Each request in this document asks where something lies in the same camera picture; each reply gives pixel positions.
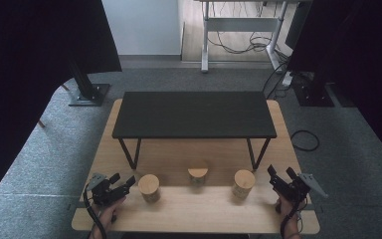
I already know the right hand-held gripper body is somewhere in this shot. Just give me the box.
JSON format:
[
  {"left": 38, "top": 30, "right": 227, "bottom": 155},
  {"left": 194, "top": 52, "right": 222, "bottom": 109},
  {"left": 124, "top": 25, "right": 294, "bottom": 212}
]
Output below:
[{"left": 270, "top": 172, "right": 329, "bottom": 204}]

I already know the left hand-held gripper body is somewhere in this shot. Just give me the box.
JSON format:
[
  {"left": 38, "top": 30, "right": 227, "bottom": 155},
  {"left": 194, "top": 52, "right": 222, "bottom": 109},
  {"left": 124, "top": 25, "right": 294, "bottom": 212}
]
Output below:
[{"left": 87, "top": 172, "right": 129, "bottom": 207}]

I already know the wooden cylinder cup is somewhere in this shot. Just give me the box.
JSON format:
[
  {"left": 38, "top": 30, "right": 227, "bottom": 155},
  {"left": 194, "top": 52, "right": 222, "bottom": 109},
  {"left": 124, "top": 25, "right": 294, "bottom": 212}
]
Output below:
[{"left": 231, "top": 169, "right": 257, "bottom": 200}]

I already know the black raised shelf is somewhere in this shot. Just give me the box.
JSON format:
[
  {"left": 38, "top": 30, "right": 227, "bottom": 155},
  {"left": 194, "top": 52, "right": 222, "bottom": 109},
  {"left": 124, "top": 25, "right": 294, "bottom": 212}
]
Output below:
[{"left": 111, "top": 91, "right": 278, "bottom": 171}]

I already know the person's right hand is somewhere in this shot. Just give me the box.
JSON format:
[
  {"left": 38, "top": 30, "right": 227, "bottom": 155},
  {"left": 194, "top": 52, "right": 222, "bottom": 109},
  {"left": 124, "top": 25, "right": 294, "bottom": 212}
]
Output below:
[{"left": 275, "top": 192, "right": 301, "bottom": 234}]

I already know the person's left hand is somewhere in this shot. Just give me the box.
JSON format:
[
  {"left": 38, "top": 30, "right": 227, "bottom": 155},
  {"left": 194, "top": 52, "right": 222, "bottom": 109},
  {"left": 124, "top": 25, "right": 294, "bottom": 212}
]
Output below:
[{"left": 91, "top": 196, "right": 127, "bottom": 234}]

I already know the white power strip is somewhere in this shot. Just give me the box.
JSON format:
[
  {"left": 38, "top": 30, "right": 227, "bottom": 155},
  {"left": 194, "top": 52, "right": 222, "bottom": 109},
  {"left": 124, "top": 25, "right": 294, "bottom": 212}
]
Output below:
[{"left": 281, "top": 71, "right": 294, "bottom": 88}]

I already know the black curtain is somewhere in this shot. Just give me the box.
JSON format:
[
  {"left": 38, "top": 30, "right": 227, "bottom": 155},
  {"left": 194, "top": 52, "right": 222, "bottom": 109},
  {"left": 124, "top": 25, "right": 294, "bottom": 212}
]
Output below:
[
  {"left": 285, "top": 0, "right": 382, "bottom": 171},
  {"left": 0, "top": 0, "right": 123, "bottom": 213}
]

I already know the left hand-held gripper cable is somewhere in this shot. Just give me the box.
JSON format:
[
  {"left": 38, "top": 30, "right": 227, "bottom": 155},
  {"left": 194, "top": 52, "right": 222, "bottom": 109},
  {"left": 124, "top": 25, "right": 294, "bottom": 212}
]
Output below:
[{"left": 82, "top": 183, "right": 108, "bottom": 239}]

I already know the hand-held gripper cable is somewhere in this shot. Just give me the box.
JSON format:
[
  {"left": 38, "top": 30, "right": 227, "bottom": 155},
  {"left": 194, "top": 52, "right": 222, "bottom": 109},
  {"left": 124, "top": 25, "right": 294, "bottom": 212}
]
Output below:
[
  {"left": 280, "top": 188, "right": 304, "bottom": 239},
  {"left": 82, "top": 183, "right": 108, "bottom": 239}
]

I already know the right hand-held gripper cable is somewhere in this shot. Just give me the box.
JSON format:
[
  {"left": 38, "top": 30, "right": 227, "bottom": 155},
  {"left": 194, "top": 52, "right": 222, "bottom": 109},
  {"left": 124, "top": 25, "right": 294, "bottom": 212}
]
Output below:
[{"left": 280, "top": 188, "right": 304, "bottom": 239}]

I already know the looped black floor cable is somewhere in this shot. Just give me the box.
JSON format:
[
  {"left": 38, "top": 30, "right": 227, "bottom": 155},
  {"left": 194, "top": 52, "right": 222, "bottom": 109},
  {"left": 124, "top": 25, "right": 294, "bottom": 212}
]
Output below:
[{"left": 289, "top": 129, "right": 320, "bottom": 152}]

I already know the black stand with base plate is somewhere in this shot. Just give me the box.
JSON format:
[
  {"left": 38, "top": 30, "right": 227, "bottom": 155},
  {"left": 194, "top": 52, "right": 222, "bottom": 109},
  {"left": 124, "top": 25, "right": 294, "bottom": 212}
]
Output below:
[
  {"left": 292, "top": 70, "right": 335, "bottom": 108},
  {"left": 68, "top": 59, "right": 111, "bottom": 108}
]

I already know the tangle of black cables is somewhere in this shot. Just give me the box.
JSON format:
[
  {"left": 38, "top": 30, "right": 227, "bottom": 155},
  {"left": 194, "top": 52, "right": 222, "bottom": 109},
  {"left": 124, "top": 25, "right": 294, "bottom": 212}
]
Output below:
[{"left": 207, "top": 1, "right": 291, "bottom": 65}]

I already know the grey desk frame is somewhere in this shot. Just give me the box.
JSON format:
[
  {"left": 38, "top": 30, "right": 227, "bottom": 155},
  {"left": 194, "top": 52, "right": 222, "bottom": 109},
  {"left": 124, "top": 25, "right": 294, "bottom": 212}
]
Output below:
[{"left": 197, "top": 0, "right": 312, "bottom": 74}]

